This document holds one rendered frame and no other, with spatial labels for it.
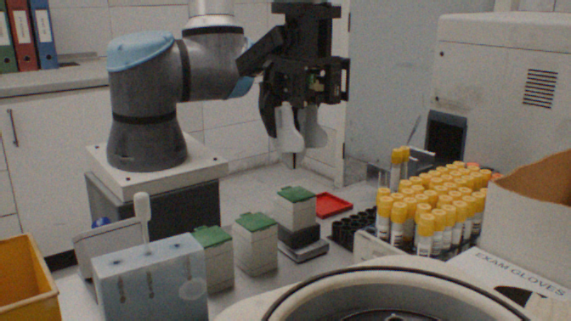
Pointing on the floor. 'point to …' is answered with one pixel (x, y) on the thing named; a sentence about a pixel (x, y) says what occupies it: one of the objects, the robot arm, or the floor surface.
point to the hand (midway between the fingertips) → (290, 158)
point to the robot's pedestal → (161, 207)
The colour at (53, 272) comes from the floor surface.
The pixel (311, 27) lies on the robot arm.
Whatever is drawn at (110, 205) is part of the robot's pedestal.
